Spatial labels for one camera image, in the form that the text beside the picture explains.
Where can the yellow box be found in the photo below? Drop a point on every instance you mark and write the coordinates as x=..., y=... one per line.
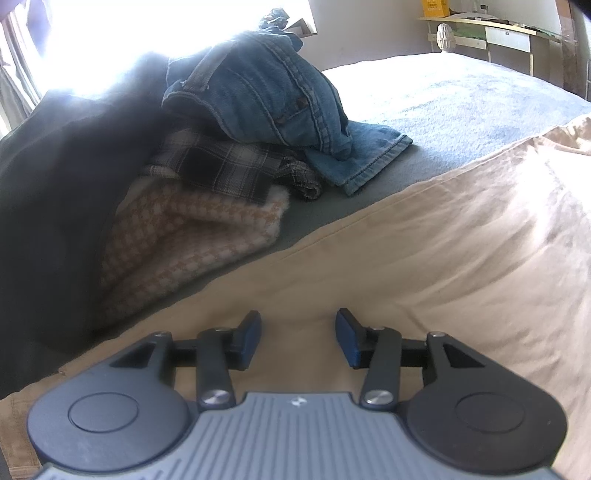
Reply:
x=436, y=8

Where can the blue denim jeans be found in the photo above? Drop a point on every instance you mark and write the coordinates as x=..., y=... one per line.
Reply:
x=268, y=92

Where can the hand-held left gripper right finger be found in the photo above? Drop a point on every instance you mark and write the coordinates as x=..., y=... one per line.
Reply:
x=346, y=339

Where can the dark crumpled cloth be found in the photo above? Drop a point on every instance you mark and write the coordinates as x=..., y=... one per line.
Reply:
x=272, y=18

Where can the khaki pants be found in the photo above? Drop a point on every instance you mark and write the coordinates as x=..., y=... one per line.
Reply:
x=415, y=258

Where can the black garment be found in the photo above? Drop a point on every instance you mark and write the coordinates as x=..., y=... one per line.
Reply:
x=55, y=194

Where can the white and green desk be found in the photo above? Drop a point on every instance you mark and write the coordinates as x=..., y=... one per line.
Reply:
x=508, y=39

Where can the dark plaid shirt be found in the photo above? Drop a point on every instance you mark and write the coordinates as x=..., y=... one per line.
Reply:
x=221, y=166

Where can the beige houndstooth cloth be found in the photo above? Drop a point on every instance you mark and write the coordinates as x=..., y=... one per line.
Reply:
x=184, y=240

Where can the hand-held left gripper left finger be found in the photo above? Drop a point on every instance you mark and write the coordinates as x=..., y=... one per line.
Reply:
x=251, y=339

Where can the cream bedpost finial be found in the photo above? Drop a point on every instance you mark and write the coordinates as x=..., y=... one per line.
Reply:
x=445, y=38

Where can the grey curtain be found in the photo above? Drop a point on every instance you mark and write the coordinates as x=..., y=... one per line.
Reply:
x=14, y=92

